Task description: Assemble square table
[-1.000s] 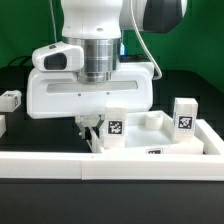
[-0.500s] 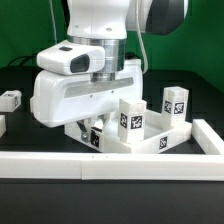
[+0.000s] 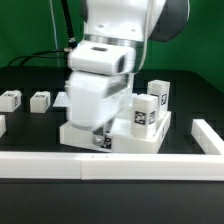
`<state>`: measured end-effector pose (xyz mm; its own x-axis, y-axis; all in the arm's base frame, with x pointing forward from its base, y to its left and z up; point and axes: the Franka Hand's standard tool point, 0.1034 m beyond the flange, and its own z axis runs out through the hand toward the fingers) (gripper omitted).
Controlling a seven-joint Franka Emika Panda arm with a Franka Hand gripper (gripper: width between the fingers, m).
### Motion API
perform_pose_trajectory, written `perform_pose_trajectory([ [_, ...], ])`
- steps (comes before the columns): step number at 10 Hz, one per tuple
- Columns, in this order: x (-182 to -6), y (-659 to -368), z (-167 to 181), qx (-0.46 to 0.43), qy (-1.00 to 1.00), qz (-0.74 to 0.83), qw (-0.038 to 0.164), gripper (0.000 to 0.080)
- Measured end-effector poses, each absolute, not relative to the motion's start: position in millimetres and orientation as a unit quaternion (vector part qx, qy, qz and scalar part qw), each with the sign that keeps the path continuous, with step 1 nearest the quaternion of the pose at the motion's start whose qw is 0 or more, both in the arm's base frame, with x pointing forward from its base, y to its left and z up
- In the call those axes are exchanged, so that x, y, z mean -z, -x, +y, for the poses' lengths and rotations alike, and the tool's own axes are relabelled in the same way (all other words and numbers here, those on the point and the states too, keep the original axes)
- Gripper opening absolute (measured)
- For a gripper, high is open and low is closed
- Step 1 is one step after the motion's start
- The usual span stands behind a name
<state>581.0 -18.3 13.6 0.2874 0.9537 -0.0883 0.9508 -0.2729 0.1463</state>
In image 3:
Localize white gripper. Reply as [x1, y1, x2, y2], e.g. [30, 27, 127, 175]
[66, 40, 136, 146]

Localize white square table top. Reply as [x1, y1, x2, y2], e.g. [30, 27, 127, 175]
[60, 111, 171, 154]

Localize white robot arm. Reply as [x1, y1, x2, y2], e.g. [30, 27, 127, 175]
[60, 0, 190, 147]

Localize white sheet with tags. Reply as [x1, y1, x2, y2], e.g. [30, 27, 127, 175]
[52, 91, 138, 108]

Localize white L-shaped obstacle fence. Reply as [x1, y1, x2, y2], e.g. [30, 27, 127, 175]
[0, 118, 224, 182]

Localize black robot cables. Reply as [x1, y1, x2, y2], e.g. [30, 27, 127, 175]
[7, 0, 78, 68]

